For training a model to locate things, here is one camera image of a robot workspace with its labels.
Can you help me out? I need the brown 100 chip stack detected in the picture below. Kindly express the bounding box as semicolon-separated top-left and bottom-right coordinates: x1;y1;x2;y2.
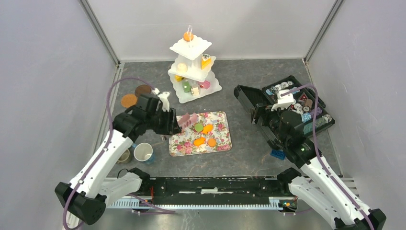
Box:
303;99;313;113

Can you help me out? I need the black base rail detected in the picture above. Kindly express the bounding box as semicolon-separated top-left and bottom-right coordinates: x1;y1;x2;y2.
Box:
120;176;299;206

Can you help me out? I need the green blue chip stack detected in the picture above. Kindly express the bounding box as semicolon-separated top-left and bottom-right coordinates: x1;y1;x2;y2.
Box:
303;114;333;135

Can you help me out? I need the dark brown round coaster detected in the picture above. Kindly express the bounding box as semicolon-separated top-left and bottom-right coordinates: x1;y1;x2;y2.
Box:
135;84;152;97

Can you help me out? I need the green toy cake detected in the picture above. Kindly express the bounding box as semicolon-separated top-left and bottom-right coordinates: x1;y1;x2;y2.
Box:
182;81;192;93

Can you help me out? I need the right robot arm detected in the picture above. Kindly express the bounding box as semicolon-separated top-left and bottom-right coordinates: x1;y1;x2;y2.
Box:
276;117;386;230

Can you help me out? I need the blue toy brick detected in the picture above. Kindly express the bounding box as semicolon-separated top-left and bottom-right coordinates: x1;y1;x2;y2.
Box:
270;149;285;161

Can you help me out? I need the orange round coaster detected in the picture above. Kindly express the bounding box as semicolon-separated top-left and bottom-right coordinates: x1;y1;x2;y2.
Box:
120;94;138;108

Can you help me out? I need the light blue chip stack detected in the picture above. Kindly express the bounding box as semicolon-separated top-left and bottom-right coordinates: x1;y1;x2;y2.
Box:
301;113;312;123

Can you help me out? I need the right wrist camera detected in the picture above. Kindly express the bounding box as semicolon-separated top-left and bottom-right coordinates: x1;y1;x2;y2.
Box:
271;90;295;111

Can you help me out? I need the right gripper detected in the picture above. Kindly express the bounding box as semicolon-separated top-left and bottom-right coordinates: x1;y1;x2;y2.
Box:
250;103;290;146

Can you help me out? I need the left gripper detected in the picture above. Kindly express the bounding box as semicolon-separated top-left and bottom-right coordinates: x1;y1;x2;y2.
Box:
146;107;182;135

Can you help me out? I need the purple chip stack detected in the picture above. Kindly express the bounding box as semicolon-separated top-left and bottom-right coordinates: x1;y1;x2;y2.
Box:
311;107;323;117

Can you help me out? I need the floral rectangular tray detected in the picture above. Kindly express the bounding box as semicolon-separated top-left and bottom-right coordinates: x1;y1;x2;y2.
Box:
169;111;232;157

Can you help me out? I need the black poker chip case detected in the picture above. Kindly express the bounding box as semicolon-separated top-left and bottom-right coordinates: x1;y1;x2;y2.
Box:
234;75;335;150

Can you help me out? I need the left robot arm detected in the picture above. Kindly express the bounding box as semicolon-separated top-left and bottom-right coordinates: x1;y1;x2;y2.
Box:
55;92;198;227

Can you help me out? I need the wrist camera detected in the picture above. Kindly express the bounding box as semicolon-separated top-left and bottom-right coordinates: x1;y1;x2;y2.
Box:
271;90;295;111
152;88;170;112

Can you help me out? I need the cream cupcake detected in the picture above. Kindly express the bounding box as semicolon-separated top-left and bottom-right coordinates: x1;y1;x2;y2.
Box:
176;63;188;73

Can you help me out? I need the pink toy cake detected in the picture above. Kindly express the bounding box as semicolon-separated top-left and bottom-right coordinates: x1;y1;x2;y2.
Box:
198;80;211;89

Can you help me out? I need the olive brown cup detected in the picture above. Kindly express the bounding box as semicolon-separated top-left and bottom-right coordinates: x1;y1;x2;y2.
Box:
116;149;131;164

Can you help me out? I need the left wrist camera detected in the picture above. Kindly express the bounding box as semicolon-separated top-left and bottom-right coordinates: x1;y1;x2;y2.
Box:
152;88;170;112

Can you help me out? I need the white and blue mug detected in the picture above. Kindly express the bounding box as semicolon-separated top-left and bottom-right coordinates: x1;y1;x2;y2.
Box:
132;143;155;165

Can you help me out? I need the green macaron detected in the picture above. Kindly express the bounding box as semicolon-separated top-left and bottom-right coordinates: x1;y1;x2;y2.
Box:
194;123;204;132

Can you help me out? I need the white three-tier dessert stand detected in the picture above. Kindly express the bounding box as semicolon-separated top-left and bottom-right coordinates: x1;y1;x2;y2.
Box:
168;25;222;104

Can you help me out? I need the yellow toy cake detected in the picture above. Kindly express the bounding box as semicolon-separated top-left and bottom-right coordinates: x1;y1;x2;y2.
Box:
175;75;184;82

